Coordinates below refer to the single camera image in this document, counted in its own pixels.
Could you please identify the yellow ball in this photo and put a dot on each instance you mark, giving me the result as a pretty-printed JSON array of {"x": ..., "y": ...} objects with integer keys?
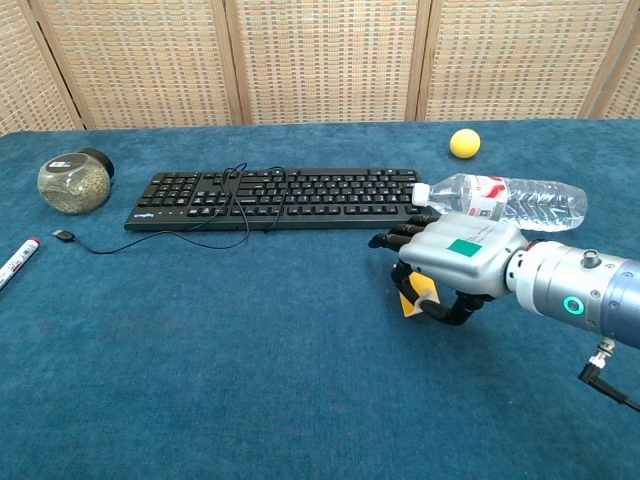
[{"x": 465, "y": 144}]

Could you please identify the black computer keyboard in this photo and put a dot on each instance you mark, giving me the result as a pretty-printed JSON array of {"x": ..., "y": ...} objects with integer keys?
[{"x": 325, "y": 195}]

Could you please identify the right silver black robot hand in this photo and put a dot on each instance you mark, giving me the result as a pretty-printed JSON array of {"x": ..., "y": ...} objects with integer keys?
[{"x": 460, "y": 255}]

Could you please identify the round glass jar black lid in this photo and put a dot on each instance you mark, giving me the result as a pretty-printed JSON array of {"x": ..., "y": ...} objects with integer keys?
[{"x": 72, "y": 187}]

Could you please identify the yellow sticky note pad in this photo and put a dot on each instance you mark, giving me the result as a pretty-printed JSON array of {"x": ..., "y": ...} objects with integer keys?
[{"x": 409, "y": 306}]

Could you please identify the blue fabric table mat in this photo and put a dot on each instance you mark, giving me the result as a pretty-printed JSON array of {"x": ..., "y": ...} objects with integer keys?
[{"x": 200, "y": 375}]

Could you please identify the clear plastic water bottle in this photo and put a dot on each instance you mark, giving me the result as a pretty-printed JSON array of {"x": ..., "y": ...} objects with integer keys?
[{"x": 540, "y": 202}]

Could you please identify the woven rattan screen panel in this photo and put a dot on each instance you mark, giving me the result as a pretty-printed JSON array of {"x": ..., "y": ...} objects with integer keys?
[
  {"x": 25, "y": 75},
  {"x": 135, "y": 60},
  {"x": 325, "y": 60},
  {"x": 625, "y": 85},
  {"x": 520, "y": 60}
]

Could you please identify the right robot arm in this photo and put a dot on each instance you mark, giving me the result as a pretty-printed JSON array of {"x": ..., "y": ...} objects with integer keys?
[{"x": 575, "y": 285}]

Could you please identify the white marker red cap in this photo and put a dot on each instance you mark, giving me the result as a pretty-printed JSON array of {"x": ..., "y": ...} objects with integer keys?
[{"x": 20, "y": 257}]

